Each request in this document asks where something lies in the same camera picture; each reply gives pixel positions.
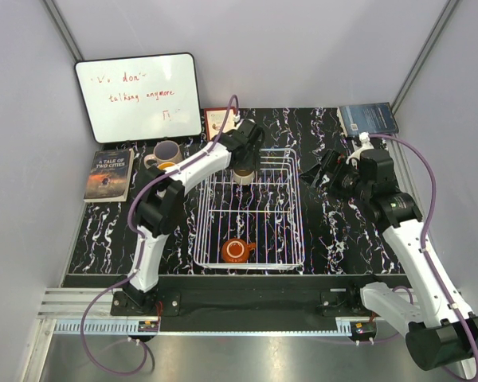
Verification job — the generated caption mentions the floral patterned mug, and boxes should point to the floral patterned mug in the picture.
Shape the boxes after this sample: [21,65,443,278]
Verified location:
[156,162,178,172]

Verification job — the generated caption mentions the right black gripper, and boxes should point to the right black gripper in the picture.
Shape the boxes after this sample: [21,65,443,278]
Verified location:
[298,149,371,204]

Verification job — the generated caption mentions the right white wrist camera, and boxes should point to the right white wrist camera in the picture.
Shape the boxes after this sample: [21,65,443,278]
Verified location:
[346,132,374,165]

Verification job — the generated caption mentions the red and white book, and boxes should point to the red and white book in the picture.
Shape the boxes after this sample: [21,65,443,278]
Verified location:
[204,107,237,141]

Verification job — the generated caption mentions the white slotted cable duct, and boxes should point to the white slotted cable duct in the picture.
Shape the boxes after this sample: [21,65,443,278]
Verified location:
[54,318,351,337]

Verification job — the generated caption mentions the brown and cream cup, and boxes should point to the brown and cream cup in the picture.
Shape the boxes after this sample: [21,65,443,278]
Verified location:
[232,169,256,186]

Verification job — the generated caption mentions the Tale of Two Cities book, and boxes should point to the Tale of Two Cities book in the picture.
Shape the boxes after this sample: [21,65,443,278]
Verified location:
[84,148,135,203]

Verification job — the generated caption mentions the white dry-erase board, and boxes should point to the white dry-erase board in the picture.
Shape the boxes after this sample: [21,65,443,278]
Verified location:
[75,53,202,144]

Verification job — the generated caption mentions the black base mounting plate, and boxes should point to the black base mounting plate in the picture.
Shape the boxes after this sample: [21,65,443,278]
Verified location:
[57,275,409,327]

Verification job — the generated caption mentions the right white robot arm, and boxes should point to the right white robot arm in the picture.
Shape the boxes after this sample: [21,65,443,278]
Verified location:
[300,148,478,371]

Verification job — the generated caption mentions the white wire dish rack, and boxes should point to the white wire dish rack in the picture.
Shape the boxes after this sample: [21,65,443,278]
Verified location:
[194,148,305,271]

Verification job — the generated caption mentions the pink glossy mug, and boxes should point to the pink glossy mug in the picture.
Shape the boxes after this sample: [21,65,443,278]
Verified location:
[143,140,182,168]

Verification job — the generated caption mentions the blue book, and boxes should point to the blue book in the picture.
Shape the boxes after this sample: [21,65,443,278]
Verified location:
[337,103,399,138]

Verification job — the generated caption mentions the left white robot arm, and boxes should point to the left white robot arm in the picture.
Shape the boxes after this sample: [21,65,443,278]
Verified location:
[121,119,265,315]

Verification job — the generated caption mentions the orange small cup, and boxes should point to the orange small cup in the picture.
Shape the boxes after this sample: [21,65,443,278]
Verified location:
[221,238,257,264]

